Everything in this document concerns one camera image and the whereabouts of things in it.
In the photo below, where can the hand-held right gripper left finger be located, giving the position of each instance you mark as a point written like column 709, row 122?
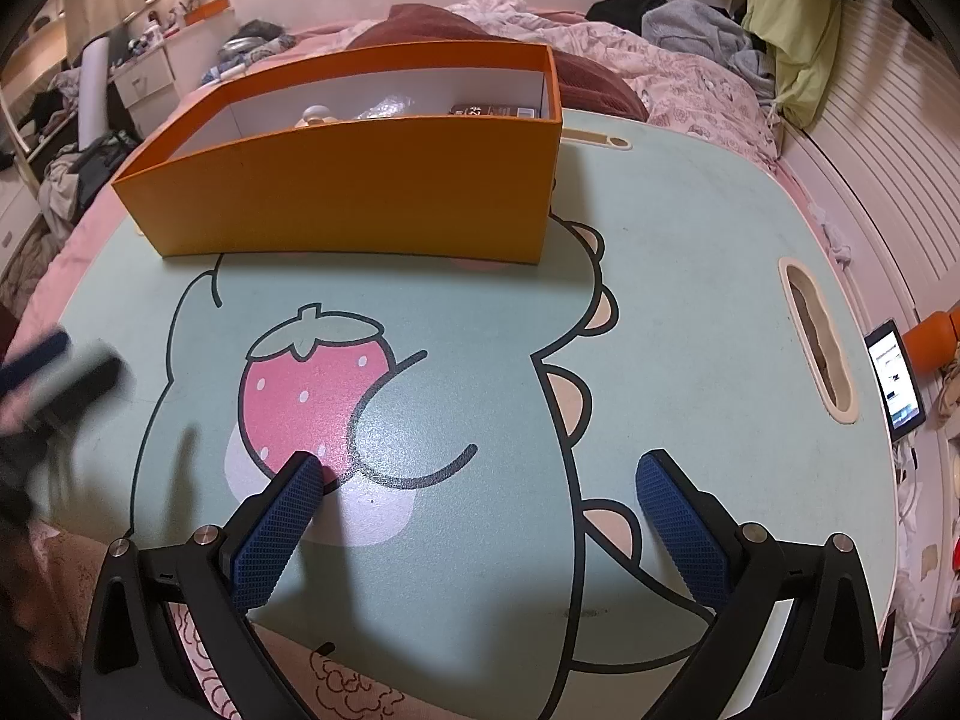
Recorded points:
column 277, row 532

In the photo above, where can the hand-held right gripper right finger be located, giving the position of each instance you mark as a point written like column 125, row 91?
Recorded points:
column 686, row 532

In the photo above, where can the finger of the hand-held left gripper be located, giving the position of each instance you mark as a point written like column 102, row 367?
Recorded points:
column 75, row 386
column 34, row 364

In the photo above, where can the orange cardboard box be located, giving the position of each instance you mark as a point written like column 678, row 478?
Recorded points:
column 360, row 195

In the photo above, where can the beige plush toy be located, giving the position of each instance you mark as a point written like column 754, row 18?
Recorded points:
column 319, row 117

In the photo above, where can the dark brown small carton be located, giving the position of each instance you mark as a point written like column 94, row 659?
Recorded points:
column 491, row 111

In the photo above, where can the mint cartoon lap table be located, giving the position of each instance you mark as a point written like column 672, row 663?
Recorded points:
column 67, row 262

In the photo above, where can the pile of clothes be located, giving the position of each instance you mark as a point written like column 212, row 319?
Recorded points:
column 82, row 180

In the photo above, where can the phone with lit screen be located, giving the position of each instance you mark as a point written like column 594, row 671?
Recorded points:
column 896, row 382

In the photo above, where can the white shelf unit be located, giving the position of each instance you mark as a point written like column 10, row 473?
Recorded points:
column 26, row 90

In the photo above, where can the white roll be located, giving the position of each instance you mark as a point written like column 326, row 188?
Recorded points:
column 95, row 90

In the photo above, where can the white drawer cabinet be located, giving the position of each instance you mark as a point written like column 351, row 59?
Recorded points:
column 146, row 82

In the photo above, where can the orange round object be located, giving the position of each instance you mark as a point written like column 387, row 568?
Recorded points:
column 934, row 337

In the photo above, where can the blue grey clothing heap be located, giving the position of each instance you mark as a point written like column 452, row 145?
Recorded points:
column 255, row 41

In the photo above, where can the orange shelf box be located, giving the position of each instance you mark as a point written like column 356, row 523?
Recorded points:
column 206, row 11

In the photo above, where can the clear plastic wrapper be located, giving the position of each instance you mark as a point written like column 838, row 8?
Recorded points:
column 382, row 106

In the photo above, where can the pink printed duvet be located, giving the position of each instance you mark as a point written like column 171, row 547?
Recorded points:
column 675, row 82

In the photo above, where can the maroon pillow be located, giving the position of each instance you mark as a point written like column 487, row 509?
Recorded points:
column 600, row 86

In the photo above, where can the yellow-green cloth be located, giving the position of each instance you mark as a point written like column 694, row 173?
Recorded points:
column 795, row 37

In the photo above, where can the black clothing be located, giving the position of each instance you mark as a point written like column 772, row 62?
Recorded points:
column 622, row 11

